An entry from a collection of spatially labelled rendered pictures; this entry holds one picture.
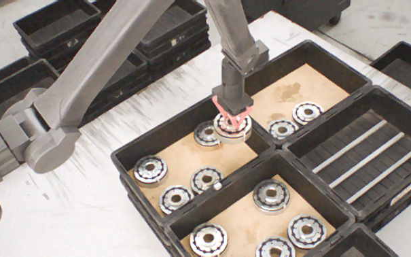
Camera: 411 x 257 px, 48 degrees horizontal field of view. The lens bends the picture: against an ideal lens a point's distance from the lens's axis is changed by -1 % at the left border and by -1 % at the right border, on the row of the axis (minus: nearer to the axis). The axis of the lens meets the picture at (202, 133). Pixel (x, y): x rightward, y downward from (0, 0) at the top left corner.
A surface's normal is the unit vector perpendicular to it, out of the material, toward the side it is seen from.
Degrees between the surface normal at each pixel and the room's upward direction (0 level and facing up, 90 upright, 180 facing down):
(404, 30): 0
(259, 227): 0
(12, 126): 19
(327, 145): 0
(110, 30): 45
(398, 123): 90
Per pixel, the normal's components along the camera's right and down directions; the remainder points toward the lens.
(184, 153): -0.11, -0.64
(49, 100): -0.43, 0.03
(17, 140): 0.11, -0.43
